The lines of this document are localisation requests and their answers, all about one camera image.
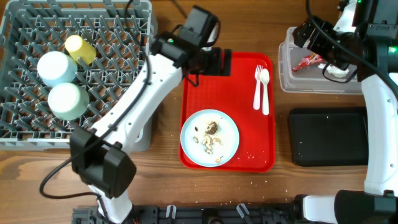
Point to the clear plastic bin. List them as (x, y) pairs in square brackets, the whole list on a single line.
[(311, 79)]

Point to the light blue plate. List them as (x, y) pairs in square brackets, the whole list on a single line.
[(209, 150)]

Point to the light blue bowl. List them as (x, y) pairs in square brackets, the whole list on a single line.
[(55, 68)]

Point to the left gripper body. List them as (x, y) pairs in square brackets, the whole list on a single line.
[(205, 63)]

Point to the yellow plastic cup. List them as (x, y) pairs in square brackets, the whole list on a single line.
[(77, 47)]

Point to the brown food scrap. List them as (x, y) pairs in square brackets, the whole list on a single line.
[(212, 128)]

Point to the red snack wrapper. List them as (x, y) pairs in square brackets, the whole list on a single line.
[(307, 61)]

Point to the green plastic bowl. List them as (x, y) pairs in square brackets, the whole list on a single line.
[(68, 101)]

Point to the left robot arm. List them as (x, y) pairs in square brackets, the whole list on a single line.
[(100, 156)]

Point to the black tray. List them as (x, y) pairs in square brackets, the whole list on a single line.
[(329, 136)]

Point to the red plastic tray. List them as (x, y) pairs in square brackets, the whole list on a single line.
[(234, 96)]

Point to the white plastic fork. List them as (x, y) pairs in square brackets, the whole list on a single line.
[(257, 98)]

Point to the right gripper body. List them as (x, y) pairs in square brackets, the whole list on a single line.
[(334, 47)]

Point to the white plastic spoon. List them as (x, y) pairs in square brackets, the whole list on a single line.
[(265, 79)]

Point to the white napkin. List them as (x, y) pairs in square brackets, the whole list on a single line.
[(333, 70)]

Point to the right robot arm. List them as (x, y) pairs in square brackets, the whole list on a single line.
[(371, 46)]

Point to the grey dishwasher rack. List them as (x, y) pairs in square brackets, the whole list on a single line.
[(120, 31)]

